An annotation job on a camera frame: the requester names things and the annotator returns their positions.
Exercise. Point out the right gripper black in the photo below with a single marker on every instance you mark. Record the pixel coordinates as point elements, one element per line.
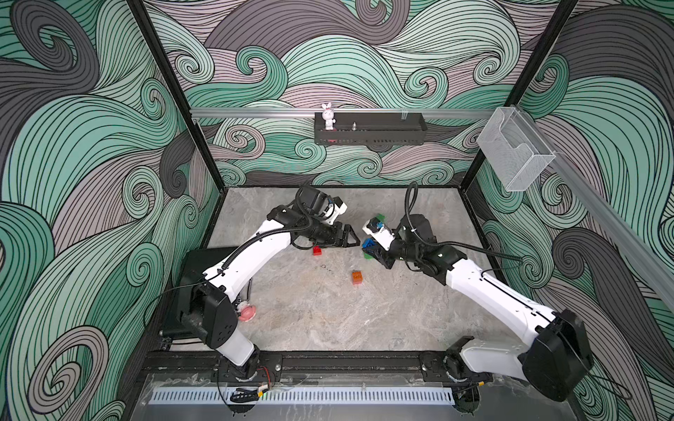
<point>382,256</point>

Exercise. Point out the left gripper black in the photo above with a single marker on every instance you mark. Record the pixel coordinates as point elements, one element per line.
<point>341,238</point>

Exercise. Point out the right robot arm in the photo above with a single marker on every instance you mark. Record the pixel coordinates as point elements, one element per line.
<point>552,351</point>

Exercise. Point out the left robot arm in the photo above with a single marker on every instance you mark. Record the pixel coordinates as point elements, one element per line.
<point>206,305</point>

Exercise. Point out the pink white small toy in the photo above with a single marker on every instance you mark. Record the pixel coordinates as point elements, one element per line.
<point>246,313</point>

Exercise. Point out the white rabbit figurine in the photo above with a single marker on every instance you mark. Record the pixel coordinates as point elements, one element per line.
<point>328,115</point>

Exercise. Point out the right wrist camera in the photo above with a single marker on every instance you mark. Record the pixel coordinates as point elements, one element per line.
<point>379,232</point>

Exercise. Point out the black wall shelf tray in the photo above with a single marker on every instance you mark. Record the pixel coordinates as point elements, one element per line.
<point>378,129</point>

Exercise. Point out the clear plastic wall box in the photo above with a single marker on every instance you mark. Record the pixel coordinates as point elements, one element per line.
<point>515,147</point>

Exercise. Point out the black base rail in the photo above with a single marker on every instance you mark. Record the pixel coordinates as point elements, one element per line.
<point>446,367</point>

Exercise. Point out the white slotted cable duct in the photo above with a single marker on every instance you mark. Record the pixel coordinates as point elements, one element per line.
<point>308,396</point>

